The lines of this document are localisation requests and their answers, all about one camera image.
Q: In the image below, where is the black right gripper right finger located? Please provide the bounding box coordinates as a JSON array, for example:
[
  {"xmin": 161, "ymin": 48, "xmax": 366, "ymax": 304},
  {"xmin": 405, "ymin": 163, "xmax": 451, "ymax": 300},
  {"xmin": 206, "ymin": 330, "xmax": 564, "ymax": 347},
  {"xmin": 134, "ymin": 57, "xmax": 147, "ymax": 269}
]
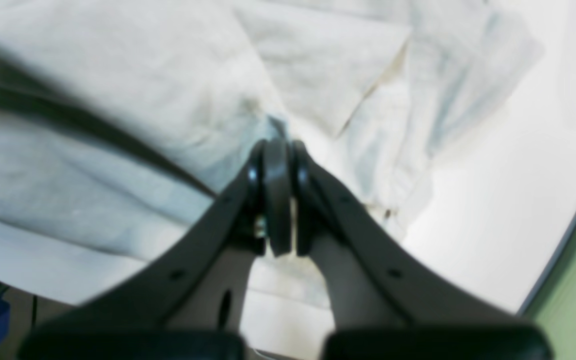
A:
[{"xmin": 291, "ymin": 141, "xmax": 554, "ymax": 360}]

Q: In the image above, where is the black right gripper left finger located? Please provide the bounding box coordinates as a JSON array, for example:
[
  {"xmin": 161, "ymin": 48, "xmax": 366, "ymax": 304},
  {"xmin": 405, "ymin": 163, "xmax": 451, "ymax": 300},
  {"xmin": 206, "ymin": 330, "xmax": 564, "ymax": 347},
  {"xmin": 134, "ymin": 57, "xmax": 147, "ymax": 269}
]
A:
[{"xmin": 18, "ymin": 140, "xmax": 267, "ymax": 360}]

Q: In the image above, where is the grey t-shirt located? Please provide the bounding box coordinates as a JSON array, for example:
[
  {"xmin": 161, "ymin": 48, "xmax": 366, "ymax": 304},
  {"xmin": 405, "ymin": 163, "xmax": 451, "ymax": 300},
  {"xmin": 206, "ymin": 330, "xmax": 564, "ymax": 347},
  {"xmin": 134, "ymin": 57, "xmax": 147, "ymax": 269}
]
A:
[{"xmin": 0, "ymin": 0, "xmax": 538, "ymax": 355}]

